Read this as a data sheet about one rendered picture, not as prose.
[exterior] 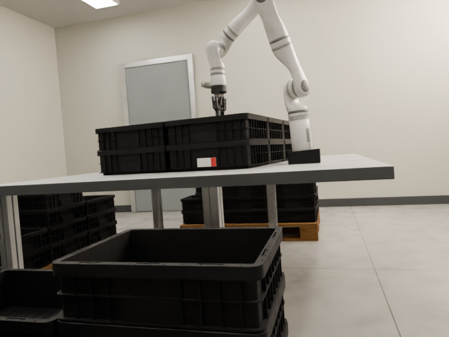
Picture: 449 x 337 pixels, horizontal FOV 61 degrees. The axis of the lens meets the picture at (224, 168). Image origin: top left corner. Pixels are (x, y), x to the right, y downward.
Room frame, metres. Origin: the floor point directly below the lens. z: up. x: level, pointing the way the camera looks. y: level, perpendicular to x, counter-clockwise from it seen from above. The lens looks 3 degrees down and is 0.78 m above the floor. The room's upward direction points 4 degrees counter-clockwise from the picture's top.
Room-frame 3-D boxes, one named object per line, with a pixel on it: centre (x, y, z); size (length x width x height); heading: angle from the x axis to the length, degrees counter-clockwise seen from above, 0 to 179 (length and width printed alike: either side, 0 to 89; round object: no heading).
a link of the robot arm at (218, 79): (1.80, 0.02, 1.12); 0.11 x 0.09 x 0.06; 70
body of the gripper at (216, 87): (1.79, 0.00, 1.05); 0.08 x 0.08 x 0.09
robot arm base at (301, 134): (1.74, -0.36, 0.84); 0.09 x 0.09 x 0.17; 69
